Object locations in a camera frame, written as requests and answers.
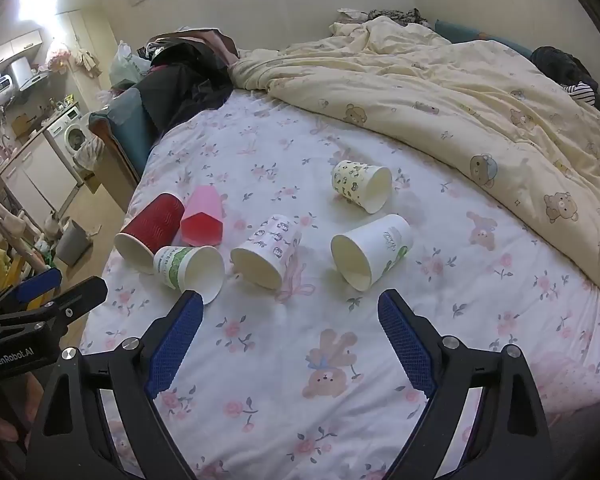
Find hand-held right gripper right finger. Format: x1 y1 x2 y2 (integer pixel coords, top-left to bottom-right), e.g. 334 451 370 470
377 288 554 480

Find teal bed frame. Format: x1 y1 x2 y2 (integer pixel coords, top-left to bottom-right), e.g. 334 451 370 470
88 85 157 184

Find yellow bear print duvet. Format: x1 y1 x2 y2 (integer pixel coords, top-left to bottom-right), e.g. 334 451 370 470
228 16 600 292

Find floral bed sheet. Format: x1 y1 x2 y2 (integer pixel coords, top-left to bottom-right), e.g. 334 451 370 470
77 87 600 480

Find cream patterned paper cup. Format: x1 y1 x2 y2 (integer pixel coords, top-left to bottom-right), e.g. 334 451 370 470
330 159 394 214

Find white wall cabinets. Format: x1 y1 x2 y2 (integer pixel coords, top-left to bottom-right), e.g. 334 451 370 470
0 29 44 74

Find beige hanging cloth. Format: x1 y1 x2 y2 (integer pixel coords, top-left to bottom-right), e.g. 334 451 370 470
74 47 101 79

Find white floor cabinet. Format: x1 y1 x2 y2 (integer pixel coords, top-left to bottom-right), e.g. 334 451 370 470
2 132 79 216

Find pink plastic cup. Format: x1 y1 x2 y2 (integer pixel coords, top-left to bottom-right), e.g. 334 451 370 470
180 184 226 249

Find patterned dark cloth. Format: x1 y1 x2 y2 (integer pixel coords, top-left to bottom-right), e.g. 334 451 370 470
367 7 434 29

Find white water heater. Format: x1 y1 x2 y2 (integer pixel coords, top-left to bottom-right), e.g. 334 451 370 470
5 56 35 92

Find blue pillow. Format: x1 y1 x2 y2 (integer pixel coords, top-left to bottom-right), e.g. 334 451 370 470
433 19 534 59

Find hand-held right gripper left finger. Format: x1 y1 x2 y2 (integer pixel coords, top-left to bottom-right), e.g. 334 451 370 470
25 290 204 480

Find pile of dark clothes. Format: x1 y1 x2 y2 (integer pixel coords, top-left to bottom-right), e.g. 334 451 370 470
130 27 241 134

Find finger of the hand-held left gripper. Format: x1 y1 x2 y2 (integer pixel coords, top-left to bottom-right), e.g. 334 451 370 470
0 267 64 312
0 275 109 333

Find panda print paper cup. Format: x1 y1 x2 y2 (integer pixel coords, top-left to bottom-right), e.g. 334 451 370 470
229 213 304 291

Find dark garment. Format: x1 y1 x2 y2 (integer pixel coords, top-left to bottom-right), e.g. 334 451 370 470
532 46 600 121

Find beige hanging clothes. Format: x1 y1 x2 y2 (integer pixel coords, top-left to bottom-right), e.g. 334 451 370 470
0 187 46 271

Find green label paper cup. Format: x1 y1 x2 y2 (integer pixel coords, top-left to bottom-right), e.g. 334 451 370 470
152 245 226 306

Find red ribbed paper cup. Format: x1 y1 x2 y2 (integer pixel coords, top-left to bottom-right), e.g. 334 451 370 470
114 191 186 275

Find white plastic bag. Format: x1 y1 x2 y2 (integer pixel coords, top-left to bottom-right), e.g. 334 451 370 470
109 40 151 89

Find striped garment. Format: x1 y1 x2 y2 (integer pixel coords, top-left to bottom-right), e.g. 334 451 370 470
565 80 599 106

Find white cup with green print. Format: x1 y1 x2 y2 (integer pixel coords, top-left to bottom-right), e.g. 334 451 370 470
330 213 414 292

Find white washing machine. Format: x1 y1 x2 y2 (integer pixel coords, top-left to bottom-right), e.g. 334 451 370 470
44 102 94 171

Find cloth on laundry basket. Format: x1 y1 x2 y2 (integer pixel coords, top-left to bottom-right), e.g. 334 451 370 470
74 136 106 171

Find grey trash bin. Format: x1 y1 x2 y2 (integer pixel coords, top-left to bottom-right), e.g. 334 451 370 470
56 219 92 266

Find pink hanging cloth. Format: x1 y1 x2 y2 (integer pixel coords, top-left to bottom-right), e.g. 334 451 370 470
47 42 74 71

